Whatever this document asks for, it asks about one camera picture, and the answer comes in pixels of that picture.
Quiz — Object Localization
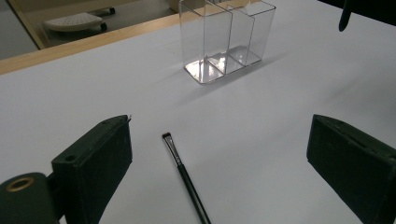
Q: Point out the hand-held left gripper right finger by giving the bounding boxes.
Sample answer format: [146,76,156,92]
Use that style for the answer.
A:
[306,114,396,224]

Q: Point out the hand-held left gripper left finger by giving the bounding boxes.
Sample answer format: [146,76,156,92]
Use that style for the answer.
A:
[50,114,134,224]

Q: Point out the clear plastic organizer box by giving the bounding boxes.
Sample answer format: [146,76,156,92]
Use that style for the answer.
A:
[178,0,277,85]

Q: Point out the white board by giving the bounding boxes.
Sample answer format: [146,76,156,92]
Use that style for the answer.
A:
[0,0,396,224]

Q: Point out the wheeled platform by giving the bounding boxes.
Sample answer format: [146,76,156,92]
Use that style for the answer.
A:
[42,7,117,34]

